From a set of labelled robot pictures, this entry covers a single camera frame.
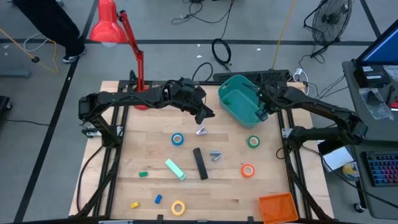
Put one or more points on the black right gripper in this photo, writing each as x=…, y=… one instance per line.
x=269, y=98

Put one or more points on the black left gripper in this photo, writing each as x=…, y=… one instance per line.
x=186, y=95

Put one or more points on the teal plastic bin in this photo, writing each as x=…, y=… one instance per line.
x=239, y=102

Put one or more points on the green mini stapler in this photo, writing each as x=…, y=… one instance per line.
x=227, y=102
x=143, y=174

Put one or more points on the green tape roll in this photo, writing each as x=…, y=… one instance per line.
x=248, y=142

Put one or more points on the blue tape roll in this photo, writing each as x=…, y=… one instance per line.
x=173, y=139

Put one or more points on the grey staple remover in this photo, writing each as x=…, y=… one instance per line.
x=214, y=154

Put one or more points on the black stapler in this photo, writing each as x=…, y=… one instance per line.
x=200, y=163

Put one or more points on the orange tape roll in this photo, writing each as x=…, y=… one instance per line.
x=242, y=171

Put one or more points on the mint green stapler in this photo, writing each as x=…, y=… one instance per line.
x=174, y=169

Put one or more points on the blue mini stapler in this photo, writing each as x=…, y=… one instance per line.
x=158, y=199

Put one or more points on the yellow mini stapler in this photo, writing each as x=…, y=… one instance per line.
x=134, y=205

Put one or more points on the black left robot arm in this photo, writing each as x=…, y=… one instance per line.
x=124, y=98

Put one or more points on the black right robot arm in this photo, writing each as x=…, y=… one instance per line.
x=323, y=107

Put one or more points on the yellow tape roll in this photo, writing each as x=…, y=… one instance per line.
x=172, y=208

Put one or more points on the silver binder clip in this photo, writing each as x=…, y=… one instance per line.
x=202, y=131

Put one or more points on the black power strip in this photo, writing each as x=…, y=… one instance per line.
x=248, y=76

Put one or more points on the white power adapter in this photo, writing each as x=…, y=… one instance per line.
x=298, y=72

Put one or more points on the white paper sheet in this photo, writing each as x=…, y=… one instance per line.
x=337, y=158

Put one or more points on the grey desk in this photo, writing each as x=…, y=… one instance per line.
x=353, y=93

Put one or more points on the orange mesh basket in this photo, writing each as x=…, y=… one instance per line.
x=277, y=208

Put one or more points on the yellow blue round object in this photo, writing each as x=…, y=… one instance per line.
x=351, y=170

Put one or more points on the small black box device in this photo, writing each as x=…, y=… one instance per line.
x=371, y=77

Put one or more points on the clear plastic bag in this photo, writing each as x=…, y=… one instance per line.
x=377, y=105

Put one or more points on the black floor fan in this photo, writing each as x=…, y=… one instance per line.
x=331, y=18

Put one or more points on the red desk lamp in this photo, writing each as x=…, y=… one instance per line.
x=109, y=28

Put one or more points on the backlit rainbow keyboard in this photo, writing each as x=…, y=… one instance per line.
x=384, y=169

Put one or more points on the computer monitor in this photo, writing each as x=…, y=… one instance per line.
x=385, y=49

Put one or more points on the person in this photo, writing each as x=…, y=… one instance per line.
x=56, y=25

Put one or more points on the yellow rod with black tip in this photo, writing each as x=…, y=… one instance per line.
x=35, y=59

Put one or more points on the grey metal floor bar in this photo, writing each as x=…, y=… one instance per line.
x=14, y=74

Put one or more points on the black chair base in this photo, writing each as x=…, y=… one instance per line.
x=3, y=104

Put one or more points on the black metal frame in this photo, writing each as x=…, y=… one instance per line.
x=123, y=84

